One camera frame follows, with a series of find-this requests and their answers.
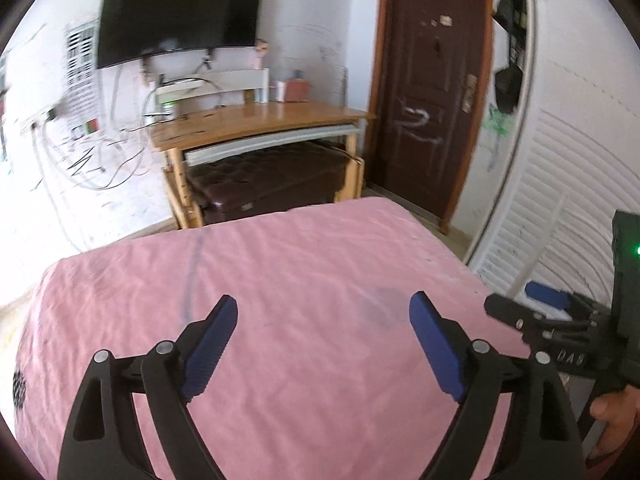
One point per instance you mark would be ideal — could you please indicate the brown tufted ottoman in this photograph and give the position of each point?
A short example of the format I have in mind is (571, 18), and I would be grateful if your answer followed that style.
(270, 175)

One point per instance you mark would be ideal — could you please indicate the black hanging bag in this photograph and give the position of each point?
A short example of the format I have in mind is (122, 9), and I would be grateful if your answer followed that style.
(510, 2)
(507, 87)

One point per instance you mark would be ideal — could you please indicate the white chair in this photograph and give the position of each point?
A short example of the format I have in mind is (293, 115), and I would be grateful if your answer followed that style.
(235, 80)

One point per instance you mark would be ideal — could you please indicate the wooden desk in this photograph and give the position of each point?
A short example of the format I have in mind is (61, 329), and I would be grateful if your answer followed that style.
(260, 120)

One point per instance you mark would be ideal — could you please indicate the white louvered wardrobe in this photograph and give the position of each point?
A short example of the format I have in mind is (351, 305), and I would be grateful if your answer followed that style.
(575, 160)

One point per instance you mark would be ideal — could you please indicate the white cup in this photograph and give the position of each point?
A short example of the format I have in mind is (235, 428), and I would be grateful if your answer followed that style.
(278, 92)

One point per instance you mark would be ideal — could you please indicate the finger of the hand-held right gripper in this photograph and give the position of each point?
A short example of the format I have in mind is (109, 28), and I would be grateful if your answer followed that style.
(505, 307)
(547, 294)

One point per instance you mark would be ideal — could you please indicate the person's right hand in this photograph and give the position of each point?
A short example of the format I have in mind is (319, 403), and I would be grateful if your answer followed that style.
(620, 410)

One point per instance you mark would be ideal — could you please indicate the dark brown door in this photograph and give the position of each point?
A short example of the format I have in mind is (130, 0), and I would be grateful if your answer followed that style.
(430, 85)

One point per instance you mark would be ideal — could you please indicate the green white container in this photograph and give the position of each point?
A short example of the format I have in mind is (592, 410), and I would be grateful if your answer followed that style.
(169, 108)

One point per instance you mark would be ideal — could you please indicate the pink tissue box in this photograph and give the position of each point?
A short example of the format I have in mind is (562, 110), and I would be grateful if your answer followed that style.
(297, 91)

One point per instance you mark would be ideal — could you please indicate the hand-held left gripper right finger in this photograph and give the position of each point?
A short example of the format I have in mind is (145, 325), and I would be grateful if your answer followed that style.
(435, 345)

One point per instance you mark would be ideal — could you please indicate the pink figurine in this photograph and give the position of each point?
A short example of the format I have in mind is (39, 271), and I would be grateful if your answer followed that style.
(261, 57)

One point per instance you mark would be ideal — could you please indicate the pink tablecloth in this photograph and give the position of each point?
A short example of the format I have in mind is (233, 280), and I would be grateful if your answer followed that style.
(300, 270)

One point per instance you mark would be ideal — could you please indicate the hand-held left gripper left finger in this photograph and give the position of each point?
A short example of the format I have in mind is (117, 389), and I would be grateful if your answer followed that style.
(210, 350)

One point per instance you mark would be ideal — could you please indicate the eye chart poster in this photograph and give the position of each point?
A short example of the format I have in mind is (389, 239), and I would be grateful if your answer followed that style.
(80, 60)

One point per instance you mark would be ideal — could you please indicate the black wall television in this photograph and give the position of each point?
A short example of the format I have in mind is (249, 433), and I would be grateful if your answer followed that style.
(175, 15)

